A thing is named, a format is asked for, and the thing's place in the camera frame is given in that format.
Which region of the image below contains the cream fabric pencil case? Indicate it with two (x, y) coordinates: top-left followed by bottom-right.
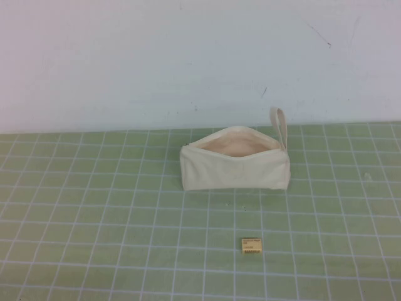
(179, 106), (291, 191)

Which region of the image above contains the beige eraser with printed sleeve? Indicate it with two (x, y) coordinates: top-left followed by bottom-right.
(241, 237), (263, 255)

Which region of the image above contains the green white-checked tablecloth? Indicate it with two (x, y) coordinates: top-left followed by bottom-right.
(0, 122), (401, 301)

